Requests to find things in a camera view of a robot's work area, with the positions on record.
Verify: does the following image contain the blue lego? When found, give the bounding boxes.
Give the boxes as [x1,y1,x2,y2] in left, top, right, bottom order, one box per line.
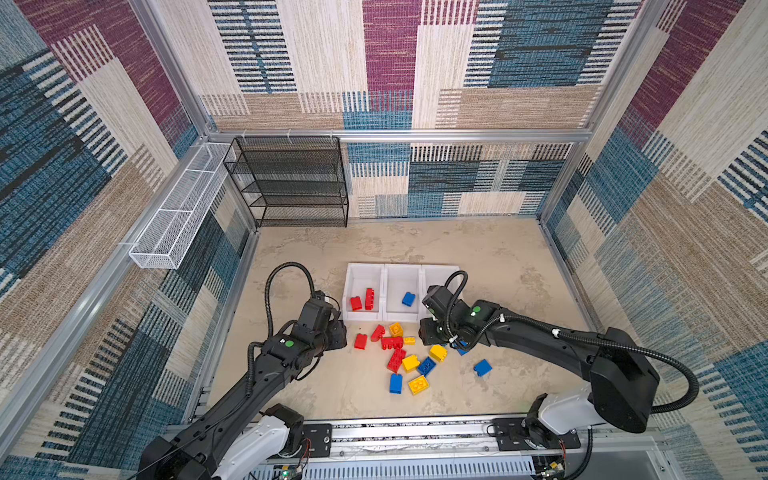
[402,292,416,307]

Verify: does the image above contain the long red lego brick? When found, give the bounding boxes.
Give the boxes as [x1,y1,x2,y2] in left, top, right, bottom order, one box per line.
[364,288,375,311]

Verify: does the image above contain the yellow lego brick studs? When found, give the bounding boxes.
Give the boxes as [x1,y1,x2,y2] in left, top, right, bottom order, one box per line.
[389,323,404,337]

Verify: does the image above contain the long red lego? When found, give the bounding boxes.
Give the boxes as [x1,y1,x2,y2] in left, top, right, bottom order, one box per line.
[380,337,405,350]

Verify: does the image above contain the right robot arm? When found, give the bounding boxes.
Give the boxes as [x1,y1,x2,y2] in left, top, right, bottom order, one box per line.
[419,285,659,441]

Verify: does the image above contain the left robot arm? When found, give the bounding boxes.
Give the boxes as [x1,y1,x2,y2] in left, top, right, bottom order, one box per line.
[134,298,347,479]

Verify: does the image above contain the yellow lego brick right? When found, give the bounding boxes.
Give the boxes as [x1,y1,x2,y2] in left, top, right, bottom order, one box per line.
[429,345,448,363]

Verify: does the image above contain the yellow lego brick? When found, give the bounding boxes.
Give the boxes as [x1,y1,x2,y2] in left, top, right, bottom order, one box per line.
[402,355,421,373]
[429,345,448,363]

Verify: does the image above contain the blue lego brick far right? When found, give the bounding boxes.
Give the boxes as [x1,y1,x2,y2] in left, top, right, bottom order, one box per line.
[473,359,493,377]

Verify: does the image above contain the blue lego brick bottom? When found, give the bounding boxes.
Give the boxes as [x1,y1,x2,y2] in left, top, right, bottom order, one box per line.
[417,357,437,377]

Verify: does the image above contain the white right plastic bin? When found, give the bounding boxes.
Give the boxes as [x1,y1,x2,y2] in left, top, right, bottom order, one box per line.
[418,265,460,319]

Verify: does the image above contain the white plastic bin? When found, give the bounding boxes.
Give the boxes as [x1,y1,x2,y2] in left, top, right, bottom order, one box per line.
[341,263,385,323]
[384,264,420,323]
[418,265,460,319]

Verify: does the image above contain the red curved lego brick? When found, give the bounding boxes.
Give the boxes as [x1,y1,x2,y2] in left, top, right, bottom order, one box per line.
[370,325,387,342]

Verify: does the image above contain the yellow lego brick bottom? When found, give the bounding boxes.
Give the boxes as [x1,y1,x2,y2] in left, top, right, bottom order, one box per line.
[402,355,421,373]

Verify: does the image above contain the white left plastic bin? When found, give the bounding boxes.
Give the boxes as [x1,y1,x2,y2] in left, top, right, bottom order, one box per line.
[341,263,385,323]

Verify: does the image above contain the white middle plastic bin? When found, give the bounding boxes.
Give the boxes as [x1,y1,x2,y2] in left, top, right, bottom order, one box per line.
[384,264,420,323]

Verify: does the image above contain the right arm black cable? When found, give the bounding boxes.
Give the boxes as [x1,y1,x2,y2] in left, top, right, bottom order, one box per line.
[497,314,701,415]

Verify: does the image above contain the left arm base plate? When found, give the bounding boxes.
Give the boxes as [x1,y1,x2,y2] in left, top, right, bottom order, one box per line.
[293,423,333,460]

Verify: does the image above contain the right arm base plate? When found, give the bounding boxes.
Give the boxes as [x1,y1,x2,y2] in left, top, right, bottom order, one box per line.
[486,417,582,452]

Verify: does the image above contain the aluminium mounting rail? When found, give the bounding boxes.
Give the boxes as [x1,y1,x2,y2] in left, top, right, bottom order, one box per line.
[245,415,681,479]

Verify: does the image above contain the black wire mesh shelf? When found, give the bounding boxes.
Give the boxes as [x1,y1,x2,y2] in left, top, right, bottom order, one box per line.
[223,136,349,228]

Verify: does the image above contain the white wire wall basket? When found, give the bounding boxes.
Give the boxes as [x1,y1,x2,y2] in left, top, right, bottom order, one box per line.
[129,143,229,270]

